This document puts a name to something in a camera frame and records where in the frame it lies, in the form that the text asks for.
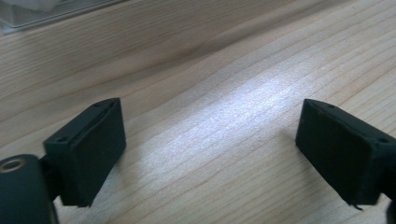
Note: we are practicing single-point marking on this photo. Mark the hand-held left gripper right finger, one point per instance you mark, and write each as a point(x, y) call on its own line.
point(339, 152)

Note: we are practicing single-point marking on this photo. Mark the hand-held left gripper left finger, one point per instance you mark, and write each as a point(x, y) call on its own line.
point(90, 149)

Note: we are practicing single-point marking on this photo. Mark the clear plastic organizer box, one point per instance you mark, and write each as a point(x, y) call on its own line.
point(46, 12)

